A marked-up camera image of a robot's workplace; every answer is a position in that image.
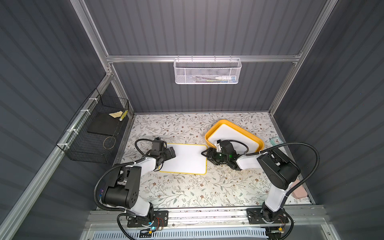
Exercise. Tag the yellow sticky note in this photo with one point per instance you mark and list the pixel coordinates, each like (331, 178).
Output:
(116, 114)

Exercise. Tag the pink pencil case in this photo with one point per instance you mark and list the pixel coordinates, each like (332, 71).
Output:
(300, 193)

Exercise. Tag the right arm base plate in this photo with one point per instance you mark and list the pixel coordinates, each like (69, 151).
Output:
(265, 216)

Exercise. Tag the aluminium rail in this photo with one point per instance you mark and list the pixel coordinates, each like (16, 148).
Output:
(214, 217)

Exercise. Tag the yellow plastic storage box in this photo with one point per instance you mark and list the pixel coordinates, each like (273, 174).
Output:
(213, 132)

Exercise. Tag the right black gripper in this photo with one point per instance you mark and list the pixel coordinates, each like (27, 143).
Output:
(211, 155)

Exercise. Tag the white marker in basket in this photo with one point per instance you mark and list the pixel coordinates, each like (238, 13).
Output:
(226, 79)

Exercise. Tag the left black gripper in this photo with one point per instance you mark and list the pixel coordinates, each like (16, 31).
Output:
(167, 152)

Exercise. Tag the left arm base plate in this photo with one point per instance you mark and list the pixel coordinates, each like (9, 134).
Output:
(155, 219)

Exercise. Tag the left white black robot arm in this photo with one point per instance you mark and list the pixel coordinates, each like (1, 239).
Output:
(117, 190)

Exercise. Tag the small teal clock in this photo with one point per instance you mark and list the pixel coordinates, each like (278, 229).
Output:
(276, 141)

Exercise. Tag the white wire mesh basket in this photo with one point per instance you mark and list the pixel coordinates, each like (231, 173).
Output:
(202, 71)

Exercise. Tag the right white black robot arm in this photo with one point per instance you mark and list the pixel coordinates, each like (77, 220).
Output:
(281, 171)

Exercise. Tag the black pad in basket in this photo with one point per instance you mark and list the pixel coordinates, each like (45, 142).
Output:
(104, 124)

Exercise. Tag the black wire basket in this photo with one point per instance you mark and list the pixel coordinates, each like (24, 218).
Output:
(79, 145)

